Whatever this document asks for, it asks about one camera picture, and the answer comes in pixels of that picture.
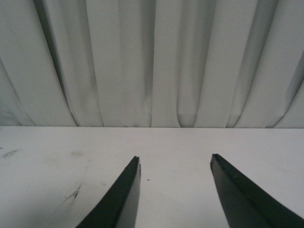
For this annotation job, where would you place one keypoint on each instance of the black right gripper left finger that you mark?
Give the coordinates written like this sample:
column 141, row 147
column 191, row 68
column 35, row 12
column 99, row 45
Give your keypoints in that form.
column 119, row 206

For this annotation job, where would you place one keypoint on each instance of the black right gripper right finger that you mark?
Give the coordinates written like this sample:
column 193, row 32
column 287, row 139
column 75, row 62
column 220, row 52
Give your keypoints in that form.
column 245, row 204

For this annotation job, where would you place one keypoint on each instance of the white pleated curtain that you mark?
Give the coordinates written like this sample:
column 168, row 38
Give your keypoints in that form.
column 152, row 63

